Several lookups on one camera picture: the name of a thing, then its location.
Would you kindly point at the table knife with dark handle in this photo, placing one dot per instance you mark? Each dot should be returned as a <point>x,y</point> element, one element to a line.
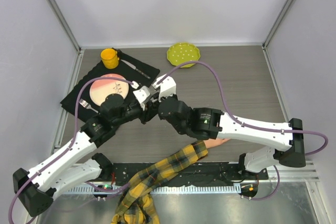
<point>136,69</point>

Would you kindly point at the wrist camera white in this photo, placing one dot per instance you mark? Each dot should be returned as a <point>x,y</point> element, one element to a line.
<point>166,86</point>
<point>143,94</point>

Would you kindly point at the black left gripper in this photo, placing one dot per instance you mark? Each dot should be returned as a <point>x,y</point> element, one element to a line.
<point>150,110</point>

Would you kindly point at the pink and cream plate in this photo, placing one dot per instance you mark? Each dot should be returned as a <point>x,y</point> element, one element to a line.
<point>100,89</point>

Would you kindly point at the mannequin hand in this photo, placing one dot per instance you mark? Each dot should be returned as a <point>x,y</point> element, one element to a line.
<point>210,143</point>

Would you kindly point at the slotted cable duct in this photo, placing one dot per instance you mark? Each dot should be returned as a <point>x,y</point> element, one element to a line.
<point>234,189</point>

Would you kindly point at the aluminium frame rail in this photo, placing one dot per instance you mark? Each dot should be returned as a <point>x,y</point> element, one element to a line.
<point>67,104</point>

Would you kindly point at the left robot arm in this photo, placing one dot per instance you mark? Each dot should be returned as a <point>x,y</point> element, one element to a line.
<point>38,187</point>

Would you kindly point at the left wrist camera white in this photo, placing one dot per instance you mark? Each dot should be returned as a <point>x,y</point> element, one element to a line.
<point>143,94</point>

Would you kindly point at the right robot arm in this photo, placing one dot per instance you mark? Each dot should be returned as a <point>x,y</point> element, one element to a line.
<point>282,142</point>

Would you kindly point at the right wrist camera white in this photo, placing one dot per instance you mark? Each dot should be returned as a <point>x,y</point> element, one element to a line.
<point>166,86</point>

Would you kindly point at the yellow ceramic mug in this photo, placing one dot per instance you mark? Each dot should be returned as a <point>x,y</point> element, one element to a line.
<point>110,58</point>

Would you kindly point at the yellow plaid shirt sleeve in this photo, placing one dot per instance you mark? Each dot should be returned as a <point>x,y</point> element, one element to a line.
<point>136,204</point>

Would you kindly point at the green polka dot dish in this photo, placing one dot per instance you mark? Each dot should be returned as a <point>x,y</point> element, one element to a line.
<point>182,52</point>

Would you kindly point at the silver fork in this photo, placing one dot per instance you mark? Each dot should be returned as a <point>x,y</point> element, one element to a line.
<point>87,105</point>

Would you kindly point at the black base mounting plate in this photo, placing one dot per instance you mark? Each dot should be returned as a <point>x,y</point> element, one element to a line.
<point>197,174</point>

